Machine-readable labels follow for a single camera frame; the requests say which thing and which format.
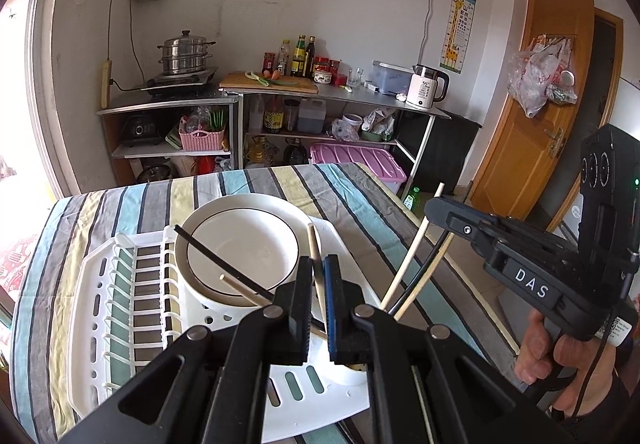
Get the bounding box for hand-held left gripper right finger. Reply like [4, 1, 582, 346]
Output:
[322, 253, 576, 444]

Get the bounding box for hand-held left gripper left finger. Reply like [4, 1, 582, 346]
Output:
[55, 268, 314, 444]

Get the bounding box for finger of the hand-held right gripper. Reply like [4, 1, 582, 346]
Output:
[424, 195, 577, 271]

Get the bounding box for white cup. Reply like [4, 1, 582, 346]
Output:
[307, 274, 371, 387]

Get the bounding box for wooden chopstick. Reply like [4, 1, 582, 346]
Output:
[306, 223, 326, 312]
[397, 231, 456, 321]
[380, 181, 446, 311]
[219, 274, 266, 302]

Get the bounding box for person's right forearm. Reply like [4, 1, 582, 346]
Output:
[550, 364, 636, 444]

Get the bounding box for person's right hand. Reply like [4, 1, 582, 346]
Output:
[514, 311, 622, 420]

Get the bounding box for black cabinet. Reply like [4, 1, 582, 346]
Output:
[395, 109, 483, 197]

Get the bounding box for wooden door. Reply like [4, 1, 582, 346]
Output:
[470, 0, 596, 230]

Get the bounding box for white plastic dish rack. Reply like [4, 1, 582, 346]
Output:
[67, 214, 381, 444]

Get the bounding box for pink lid storage bin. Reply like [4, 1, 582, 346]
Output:
[309, 143, 408, 197]

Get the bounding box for crumpled plastic bag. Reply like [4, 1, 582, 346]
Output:
[361, 108, 398, 142]

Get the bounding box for white electric kettle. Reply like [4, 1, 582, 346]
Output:
[405, 64, 449, 111]

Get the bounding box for white plastic tub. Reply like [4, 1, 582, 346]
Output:
[341, 113, 363, 141]

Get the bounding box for clear storage box blue lid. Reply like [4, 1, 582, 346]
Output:
[372, 60, 416, 95]

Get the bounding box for hanging plastic bags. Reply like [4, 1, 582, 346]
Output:
[507, 34, 581, 119]

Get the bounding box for dark oil bottle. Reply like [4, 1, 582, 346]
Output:
[283, 138, 308, 166]

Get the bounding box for grey jerrycan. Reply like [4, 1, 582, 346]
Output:
[297, 97, 327, 134]

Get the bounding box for yellow oil bottle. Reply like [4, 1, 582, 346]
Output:
[245, 135, 268, 169]

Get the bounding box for giraffe height chart poster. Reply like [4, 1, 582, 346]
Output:
[439, 0, 477, 74]

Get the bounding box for steel pot with lid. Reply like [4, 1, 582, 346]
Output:
[137, 164, 173, 184]

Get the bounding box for pink plastic basket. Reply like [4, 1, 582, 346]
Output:
[178, 128, 227, 152]

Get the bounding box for dark bottle yellow label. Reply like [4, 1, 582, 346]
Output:
[291, 34, 307, 78]

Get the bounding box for striped tablecloth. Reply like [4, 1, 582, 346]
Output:
[10, 161, 521, 444]

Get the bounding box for green scallion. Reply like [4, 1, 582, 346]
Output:
[244, 70, 301, 86]

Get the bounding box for wooden cutting board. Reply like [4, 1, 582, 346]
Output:
[220, 71, 319, 95]

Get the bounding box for black kitchen appliance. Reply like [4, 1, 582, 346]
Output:
[121, 113, 163, 147]

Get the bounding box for metal shelf unit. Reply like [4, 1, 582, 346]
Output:
[96, 92, 243, 185]

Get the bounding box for gas stove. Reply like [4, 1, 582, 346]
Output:
[140, 67, 220, 100]

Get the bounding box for steel steamer pot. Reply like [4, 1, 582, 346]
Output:
[157, 29, 217, 75]

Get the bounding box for brass door handle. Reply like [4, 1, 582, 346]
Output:
[545, 127, 568, 159]

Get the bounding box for black power cable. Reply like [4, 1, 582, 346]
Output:
[109, 0, 151, 92]

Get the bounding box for grey window frame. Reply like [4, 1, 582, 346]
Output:
[22, 0, 83, 197]

